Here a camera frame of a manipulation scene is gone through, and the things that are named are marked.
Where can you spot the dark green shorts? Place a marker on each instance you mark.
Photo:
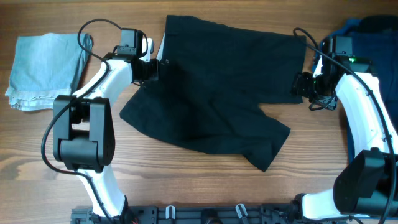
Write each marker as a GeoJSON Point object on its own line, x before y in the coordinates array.
{"type": "Point", "coordinates": [212, 80]}

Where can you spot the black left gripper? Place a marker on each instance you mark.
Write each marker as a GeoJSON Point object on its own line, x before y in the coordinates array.
{"type": "Point", "coordinates": [153, 74]}

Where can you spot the folded light blue jeans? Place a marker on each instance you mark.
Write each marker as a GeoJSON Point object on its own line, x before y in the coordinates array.
{"type": "Point", "coordinates": [44, 67]}

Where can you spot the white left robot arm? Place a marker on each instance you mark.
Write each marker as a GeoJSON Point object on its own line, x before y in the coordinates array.
{"type": "Point", "coordinates": [83, 133]}

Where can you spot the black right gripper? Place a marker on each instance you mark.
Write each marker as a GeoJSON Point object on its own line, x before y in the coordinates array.
{"type": "Point", "coordinates": [299, 86]}

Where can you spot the blue clothes pile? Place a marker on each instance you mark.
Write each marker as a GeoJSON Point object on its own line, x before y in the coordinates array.
{"type": "Point", "coordinates": [373, 62]}

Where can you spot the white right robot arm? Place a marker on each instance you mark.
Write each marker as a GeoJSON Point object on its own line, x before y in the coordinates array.
{"type": "Point", "coordinates": [367, 187]}

